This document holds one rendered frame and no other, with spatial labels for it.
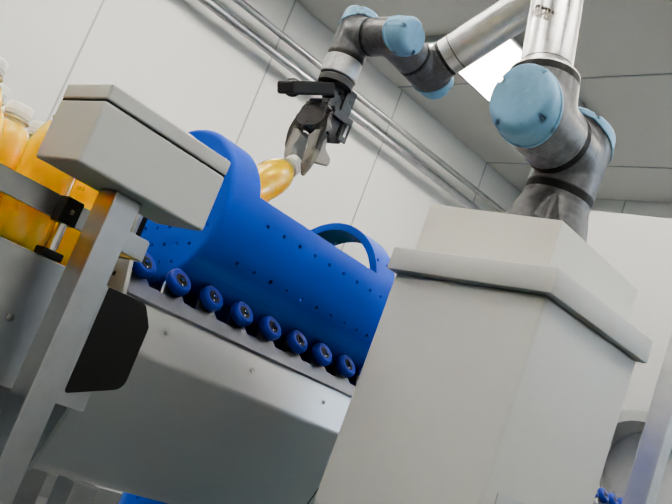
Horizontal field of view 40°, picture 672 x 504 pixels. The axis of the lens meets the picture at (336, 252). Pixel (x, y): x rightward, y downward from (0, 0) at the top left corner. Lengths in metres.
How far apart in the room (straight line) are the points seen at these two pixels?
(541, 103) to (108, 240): 0.68
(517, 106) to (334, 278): 0.46
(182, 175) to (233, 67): 4.63
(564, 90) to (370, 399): 0.57
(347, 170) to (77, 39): 2.14
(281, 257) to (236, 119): 4.24
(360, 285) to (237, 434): 0.36
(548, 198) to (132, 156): 0.71
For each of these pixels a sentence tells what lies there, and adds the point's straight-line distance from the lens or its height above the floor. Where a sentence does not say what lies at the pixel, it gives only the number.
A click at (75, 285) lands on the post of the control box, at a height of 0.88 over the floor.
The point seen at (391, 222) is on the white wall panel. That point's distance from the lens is 6.73.
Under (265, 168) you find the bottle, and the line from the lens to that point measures 1.69.
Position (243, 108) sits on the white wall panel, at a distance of 5.80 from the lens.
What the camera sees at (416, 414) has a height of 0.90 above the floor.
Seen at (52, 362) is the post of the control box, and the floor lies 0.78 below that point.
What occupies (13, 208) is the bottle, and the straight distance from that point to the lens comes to 1.21.
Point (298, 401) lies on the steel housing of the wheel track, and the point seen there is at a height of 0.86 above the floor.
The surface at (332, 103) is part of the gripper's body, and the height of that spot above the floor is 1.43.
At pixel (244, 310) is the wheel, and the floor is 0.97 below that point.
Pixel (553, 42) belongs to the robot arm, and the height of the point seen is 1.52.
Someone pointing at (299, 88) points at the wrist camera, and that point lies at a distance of 1.74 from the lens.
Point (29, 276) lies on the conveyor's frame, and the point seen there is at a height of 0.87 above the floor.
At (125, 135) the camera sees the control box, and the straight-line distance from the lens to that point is 1.10.
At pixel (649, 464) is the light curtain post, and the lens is 2.47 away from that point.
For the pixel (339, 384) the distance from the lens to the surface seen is 1.75.
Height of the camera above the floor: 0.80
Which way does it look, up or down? 12 degrees up
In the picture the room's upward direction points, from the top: 21 degrees clockwise
